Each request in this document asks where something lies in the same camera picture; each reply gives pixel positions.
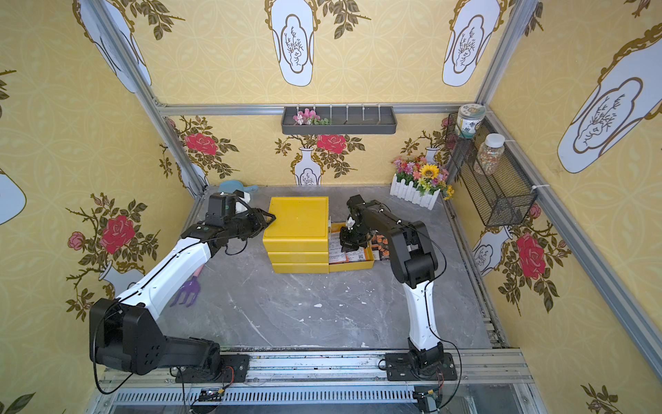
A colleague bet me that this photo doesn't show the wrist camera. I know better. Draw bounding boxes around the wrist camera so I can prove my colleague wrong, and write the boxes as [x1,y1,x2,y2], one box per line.
[205,190,251,226]
[346,194,369,231]

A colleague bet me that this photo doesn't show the pink artificial flowers in tray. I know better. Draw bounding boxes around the pink artificial flowers in tray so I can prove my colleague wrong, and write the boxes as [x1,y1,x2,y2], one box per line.
[292,108,330,126]

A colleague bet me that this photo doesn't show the small circuit board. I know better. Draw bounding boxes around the small circuit board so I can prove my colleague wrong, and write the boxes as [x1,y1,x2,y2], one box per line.
[198,388,225,403]

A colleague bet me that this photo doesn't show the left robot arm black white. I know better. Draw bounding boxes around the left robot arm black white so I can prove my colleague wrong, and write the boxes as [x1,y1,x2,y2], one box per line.
[89,208,276,379]

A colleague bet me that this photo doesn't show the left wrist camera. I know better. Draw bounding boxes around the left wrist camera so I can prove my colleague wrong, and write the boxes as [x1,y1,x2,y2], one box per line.
[205,190,251,226]

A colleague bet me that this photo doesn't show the flower box white fence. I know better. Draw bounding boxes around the flower box white fence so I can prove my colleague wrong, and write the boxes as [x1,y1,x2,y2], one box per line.
[390,156,454,210]

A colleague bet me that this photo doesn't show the glass jar patterned lid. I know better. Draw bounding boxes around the glass jar patterned lid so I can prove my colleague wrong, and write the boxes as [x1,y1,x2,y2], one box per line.
[455,103,486,139]

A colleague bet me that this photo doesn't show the yellow bottom drawer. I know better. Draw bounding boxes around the yellow bottom drawer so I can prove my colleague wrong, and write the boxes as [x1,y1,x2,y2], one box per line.
[329,223,375,273]

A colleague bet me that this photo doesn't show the clear jar white lid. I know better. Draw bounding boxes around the clear jar white lid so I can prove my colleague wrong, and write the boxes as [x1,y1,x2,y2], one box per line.
[473,133,505,175]

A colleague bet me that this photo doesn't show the light blue plastic scoop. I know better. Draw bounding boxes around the light blue plastic scoop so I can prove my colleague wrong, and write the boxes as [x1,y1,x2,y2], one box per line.
[218,180,259,193]

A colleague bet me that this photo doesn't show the white orange seed bag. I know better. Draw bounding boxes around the white orange seed bag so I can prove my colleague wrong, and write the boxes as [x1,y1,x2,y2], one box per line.
[329,232,367,264]

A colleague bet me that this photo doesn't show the yellow three-drawer cabinet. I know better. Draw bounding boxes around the yellow three-drawer cabinet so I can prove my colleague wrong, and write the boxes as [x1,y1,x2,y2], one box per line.
[263,197,329,274]

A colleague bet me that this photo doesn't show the purple pink garden rake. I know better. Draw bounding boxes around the purple pink garden rake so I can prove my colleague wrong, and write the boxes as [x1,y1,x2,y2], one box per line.
[169,266,204,307]

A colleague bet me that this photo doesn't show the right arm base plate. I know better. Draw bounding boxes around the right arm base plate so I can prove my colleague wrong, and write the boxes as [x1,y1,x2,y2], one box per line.
[379,353,459,382]

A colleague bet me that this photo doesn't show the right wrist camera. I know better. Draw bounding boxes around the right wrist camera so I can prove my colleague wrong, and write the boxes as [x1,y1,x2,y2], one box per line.
[346,194,369,231]

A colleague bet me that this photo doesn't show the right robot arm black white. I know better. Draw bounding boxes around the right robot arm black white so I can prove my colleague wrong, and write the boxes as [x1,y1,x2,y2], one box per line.
[340,195,444,370]

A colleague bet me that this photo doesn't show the grey wall tray shelf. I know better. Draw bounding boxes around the grey wall tray shelf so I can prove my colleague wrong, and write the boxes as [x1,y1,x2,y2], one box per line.
[281,105,398,136]

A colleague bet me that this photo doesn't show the black wire mesh basket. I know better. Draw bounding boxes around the black wire mesh basket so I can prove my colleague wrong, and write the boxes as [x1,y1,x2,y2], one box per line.
[446,113,537,227]

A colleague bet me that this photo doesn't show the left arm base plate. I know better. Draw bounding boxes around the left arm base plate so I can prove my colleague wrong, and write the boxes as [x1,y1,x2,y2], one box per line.
[171,354,250,384]

